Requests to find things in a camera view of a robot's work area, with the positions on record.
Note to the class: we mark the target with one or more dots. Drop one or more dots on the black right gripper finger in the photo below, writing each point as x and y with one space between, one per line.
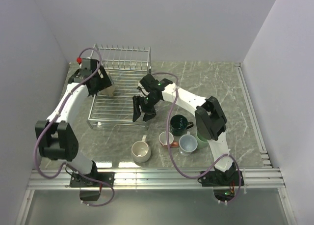
136 108
149 115

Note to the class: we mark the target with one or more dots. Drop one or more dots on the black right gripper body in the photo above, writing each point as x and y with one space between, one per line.
148 103

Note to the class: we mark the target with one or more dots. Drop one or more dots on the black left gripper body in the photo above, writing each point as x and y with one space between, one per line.
101 83

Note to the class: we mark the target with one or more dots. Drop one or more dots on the beige dragon pattern mug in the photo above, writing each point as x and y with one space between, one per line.
108 91

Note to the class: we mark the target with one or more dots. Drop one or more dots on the silver wire dish rack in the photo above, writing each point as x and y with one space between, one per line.
127 66

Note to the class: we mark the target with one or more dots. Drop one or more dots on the dark green mug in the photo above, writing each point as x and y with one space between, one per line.
179 125

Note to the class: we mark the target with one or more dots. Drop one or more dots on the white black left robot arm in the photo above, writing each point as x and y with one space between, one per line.
56 139

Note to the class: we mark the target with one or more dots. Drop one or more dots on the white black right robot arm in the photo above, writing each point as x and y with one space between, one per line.
209 117

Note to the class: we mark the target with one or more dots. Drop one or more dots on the pink white mug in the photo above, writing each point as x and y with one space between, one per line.
167 138

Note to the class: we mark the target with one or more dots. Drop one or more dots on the beige speckled round mug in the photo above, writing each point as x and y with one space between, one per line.
141 151

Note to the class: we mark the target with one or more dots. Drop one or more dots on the light blue mug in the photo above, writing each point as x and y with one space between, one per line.
187 144

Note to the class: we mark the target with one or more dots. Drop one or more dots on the light green mug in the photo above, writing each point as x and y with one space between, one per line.
202 142

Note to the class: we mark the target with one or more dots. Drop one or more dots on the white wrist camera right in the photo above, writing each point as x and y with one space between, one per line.
149 83

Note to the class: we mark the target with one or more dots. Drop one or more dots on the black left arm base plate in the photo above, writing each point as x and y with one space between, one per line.
78 181

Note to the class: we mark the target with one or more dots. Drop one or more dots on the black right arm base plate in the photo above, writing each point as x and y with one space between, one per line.
217 178

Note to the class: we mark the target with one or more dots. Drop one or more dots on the aluminium mounting rail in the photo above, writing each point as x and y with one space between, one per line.
158 179

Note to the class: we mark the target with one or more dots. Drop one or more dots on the aluminium side rail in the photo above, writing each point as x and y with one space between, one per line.
258 135

